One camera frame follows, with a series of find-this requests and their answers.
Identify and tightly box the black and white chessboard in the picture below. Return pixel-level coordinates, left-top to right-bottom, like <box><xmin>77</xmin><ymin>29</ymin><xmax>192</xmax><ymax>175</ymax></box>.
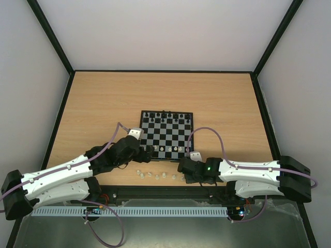
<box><xmin>140</xmin><ymin>110</ymin><xmax>194</xmax><ymax>162</ymax></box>

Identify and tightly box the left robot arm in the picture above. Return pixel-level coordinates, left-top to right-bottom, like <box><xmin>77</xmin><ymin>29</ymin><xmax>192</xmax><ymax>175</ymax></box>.
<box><xmin>1</xmin><ymin>135</ymin><xmax>154</xmax><ymax>220</ymax></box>

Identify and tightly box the black aluminium frame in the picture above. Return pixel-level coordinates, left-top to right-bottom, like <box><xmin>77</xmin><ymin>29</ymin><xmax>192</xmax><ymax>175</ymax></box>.
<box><xmin>6</xmin><ymin>1</ymin><xmax>318</xmax><ymax>247</ymax></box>

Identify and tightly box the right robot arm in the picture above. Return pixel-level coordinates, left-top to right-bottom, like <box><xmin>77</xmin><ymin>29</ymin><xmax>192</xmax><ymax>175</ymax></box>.
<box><xmin>177</xmin><ymin>153</ymin><xmax>311</xmax><ymax>203</ymax></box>

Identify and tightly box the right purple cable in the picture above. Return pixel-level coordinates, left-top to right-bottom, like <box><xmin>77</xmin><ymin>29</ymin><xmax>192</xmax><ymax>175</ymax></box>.
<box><xmin>186</xmin><ymin>127</ymin><xmax>319</xmax><ymax>224</ymax></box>

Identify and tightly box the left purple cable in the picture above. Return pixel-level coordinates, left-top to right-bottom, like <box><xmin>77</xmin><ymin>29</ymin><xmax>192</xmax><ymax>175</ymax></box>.
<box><xmin>0</xmin><ymin>122</ymin><xmax>130</xmax><ymax>246</ymax></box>

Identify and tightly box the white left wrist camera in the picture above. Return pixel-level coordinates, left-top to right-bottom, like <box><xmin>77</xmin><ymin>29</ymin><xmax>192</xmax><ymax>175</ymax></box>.
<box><xmin>128</xmin><ymin>128</ymin><xmax>143</xmax><ymax>140</ymax></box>

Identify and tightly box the light blue cable duct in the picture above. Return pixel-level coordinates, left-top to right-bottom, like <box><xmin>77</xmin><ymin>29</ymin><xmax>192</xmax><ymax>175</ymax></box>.
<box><xmin>31</xmin><ymin>206</ymin><xmax>228</xmax><ymax>218</ymax></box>

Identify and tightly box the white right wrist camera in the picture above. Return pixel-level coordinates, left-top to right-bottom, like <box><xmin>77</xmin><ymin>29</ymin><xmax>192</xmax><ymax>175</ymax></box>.
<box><xmin>189</xmin><ymin>151</ymin><xmax>202</xmax><ymax>162</ymax></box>

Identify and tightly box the purple cable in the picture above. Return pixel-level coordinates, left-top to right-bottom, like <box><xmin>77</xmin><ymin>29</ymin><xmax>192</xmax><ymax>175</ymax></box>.
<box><xmin>0</xmin><ymin>122</ymin><xmax>130</xmax><ymax>246</ymax></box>
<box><xmin>186</xmin><ymin>127</ymin><xmax>319</xmax><ymax>224</ymax></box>

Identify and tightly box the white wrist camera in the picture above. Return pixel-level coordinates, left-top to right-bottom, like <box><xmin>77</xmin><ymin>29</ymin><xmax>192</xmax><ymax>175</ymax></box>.
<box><xmin>128</xmin><ymin>128</ymin><xmax>143</xmax><ymax>140</ymax></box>
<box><xmin>189</xmin><ymin>151</ymin><xmax>202</xmax><ymax>162</ymax></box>

